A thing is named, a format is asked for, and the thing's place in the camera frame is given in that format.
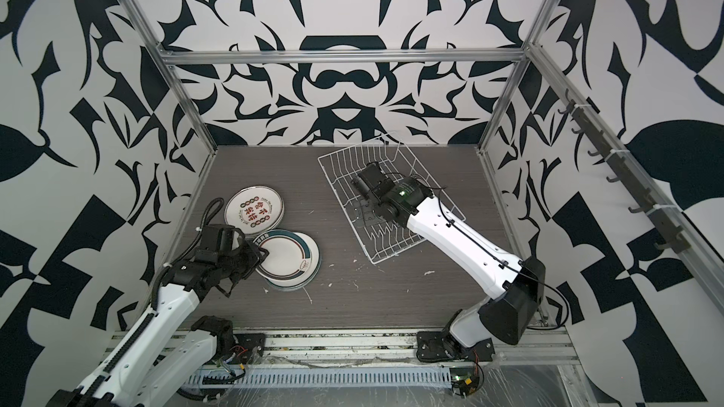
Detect white wire dish rack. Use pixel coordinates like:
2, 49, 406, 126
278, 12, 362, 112
318, 135, 466, 265

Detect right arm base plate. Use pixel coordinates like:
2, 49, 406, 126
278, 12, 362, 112
416, 331, 495, 363

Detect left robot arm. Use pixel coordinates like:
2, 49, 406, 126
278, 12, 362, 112
49, 224, 269, 406

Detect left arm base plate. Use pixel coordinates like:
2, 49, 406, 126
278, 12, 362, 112
221, 332, 267, 366

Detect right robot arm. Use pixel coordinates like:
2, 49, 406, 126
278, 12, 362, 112
352, 162, 546, 350

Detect small circuit board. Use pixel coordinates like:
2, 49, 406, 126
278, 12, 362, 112
451, 366, 485, 399

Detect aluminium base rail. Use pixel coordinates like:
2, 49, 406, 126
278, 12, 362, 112
235, 328, 581, 369

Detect wall hook rail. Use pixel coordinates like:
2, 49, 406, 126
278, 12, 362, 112
560, 90, 691, 254

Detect white slotted cable duct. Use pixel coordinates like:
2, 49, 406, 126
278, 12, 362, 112
182, 367, 454, 390

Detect aluminium frame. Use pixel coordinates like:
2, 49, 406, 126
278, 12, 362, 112
119, 0, 723, 308

